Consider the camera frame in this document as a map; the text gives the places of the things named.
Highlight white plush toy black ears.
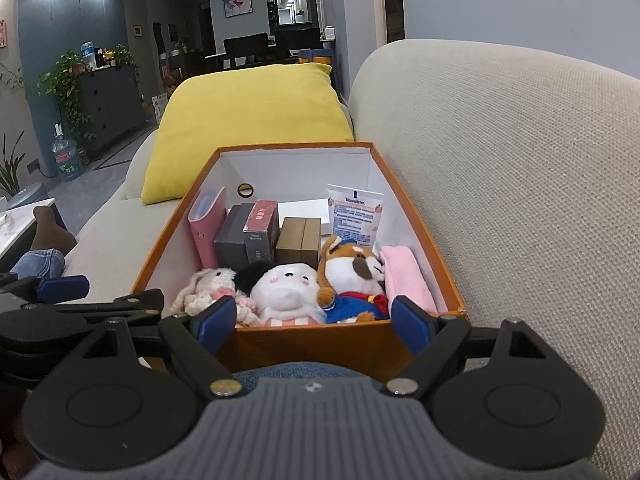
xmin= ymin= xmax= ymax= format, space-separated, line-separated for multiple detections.
xmin=235 ymin=261 xmax=328 ymax=329

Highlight black dining chair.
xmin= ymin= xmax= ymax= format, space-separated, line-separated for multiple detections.
xmin=223 ymin=32 xmax=271 ymax=68
xmin=274 ymin=27 xmax=321 ymax=56

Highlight grey round stool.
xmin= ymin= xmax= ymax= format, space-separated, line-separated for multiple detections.
xmin=5 ymin=182 xmax=51 ymax=211

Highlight brown sock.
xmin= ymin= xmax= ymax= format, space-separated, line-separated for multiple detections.
xmin=30 ymin=206 xmax=77 ymax=253

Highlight pink card wallet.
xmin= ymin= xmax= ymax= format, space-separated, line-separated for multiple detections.
xmin=188 ymin=186 xmax=228 ymax=269

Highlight large water jug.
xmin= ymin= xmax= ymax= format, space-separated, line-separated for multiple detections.
xmin=51 ymin=132 xmax=82 ymax=181

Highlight orange cardboard box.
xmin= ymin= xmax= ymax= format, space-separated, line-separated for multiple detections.
xmin=131 ymin=142 xmax=469 ymax=377

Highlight pink fabric pouch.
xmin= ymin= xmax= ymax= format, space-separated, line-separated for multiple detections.
xmin=379 ymin=245 xmax=439 ymax=314

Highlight beige fabric sofa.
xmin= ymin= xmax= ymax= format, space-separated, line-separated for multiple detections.
xmin=65 ymin=39 xmax=640 ymax=466

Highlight pink crocheted bunny toy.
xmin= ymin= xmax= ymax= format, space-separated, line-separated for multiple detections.
xmin=171 ymin=266 xmax=262 ymax=329

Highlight brown dog plush toy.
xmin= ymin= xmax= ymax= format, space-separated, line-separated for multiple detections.
xmin=316 ymin=235 xmax=391 ymax=324

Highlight dark grey drawer cabinet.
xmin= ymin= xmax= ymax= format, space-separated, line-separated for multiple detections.
xmin=75 ymin=65 xmax=146 ymax=158

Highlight red and black small box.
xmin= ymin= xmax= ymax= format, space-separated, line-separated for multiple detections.
xmin=243 ymin=200 xmax=281 ymax=263

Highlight trailing green potted plant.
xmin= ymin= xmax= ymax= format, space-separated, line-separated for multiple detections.
xmin=42 ymin=50 xmax=96 ymax=141

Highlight blue and yellow stool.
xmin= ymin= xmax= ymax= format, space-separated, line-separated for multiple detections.
xmin=298 ymin=49 xmax=335 ymax=66

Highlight dark grey box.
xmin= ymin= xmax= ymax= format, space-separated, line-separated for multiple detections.
xmin=214 ymin=203 xmax=261 ymax=269

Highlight white box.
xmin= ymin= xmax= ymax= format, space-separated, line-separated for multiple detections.
xmin=277 ymin=198 xmax=335 ymax=237

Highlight yellow pillow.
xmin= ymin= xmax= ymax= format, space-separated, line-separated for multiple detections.
xmin=141 ymin=63 xmax=356 ymax=206

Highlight gold cube box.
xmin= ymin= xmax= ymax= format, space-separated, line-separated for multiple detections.
xmin=275 ymin=216 xmax=322 ymax=268

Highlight marble top coffee table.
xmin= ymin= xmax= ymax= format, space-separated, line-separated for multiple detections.
xmin=0 ymin=198 xmax=66 ymax=273

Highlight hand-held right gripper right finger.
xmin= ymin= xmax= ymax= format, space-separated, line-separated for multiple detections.
xmin=384 ymin=296 xmax=548 ymax=398

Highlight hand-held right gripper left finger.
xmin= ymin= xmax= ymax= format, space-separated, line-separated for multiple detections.
xmin=80 ymin=296 xmax=244 ymax=401

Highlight long leaf floor plant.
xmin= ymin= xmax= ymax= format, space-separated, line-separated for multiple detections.
xmin=0 ymin=132 xmax=26 ymax=196

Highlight white lotion tube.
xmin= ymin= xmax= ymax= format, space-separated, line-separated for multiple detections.
xmin=326 ymin=183 xmax=385 ymax=249

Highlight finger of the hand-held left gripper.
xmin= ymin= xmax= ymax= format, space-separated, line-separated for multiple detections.
xmin=82 ymin=288 xmax=166 ymax=328
xmin=0 ymin=272 xmax=91 ymax=305

